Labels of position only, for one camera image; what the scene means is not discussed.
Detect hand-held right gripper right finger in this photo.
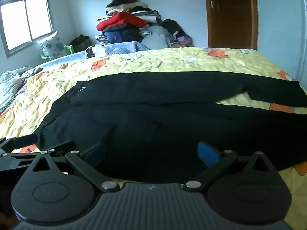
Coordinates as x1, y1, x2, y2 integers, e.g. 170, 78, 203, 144
183, 142, 274, 193

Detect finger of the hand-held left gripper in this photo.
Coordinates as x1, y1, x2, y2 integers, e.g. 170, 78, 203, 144
0, 134, 39, 150
30, 140, 77, 154

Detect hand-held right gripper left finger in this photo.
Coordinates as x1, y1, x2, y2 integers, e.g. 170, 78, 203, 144
29, 141, 120, 193

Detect black pants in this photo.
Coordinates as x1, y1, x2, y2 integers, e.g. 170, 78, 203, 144
36, 71, 307, 184

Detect grey patterned pillow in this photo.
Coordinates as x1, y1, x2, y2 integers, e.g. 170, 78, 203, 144
0, 66, 44, 111

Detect green plastic chair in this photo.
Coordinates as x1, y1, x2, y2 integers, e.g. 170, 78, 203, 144
40, 44, 74, 61

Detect white plastic bag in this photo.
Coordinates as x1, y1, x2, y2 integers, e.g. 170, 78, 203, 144
37, 31, 65, 60

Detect dark bag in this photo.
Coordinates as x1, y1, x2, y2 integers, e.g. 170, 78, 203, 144
69, 34, 90, 53

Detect yellow floral bed sheet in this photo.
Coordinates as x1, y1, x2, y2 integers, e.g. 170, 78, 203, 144
0, 47, 307, 226

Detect light blue quilt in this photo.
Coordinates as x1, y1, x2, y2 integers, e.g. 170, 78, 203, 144
34, 41, 150, 69

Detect pile of clothes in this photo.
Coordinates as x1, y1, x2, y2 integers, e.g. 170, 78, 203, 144
95, 0, 193, 51

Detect brown wooden door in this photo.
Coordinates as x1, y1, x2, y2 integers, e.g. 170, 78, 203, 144
203, 0, 258, 51

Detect white cabinet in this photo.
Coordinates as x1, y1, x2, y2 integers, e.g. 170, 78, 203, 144
254, 0, 307, 82

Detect window with grey frame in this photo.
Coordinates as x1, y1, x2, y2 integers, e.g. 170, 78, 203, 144
0, 0, 55, 58

